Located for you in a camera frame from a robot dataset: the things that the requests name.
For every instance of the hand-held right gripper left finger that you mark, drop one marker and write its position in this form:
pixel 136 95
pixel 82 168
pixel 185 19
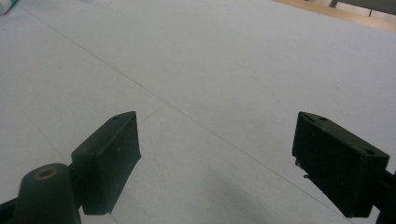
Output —
pixel 107 161

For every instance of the dark metal frame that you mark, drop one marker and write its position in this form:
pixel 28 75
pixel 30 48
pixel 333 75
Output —
pixel 367 5

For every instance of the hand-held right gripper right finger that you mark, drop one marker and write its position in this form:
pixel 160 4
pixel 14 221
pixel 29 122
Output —
pixel 336 161

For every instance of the white and green object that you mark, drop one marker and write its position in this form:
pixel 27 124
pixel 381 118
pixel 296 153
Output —
pixel 7 5

